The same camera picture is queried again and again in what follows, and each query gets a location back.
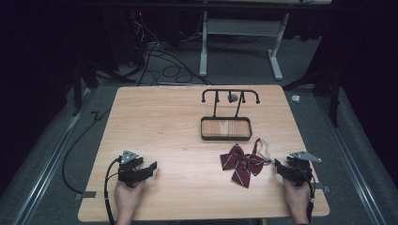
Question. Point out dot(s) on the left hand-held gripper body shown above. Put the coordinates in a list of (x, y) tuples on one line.
[(129, 170)]

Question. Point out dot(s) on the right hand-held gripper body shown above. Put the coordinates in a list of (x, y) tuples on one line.
[(303, 168)]

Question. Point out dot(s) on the dark red striped bow tie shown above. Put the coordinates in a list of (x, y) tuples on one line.
[(242, 164)]

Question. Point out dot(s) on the black metal rack with tray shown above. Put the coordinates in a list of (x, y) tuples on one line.
[(226, 125)]

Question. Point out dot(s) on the person's right hand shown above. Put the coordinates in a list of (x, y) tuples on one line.
[(296, 200)]

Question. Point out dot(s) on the grey tape strip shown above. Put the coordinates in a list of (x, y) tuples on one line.
[(85, 195), (322, 188)]

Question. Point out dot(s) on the small white crumpled scrap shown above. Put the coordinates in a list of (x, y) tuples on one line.
[(296, 98)]

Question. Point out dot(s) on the black metal stand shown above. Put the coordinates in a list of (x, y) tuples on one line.
[(78, 90)]

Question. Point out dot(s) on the silver floor rail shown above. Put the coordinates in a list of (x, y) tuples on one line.
[(47, 165), (350, 162)]

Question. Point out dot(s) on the white metal desk frame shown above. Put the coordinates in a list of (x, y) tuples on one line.
[(239, 27)]

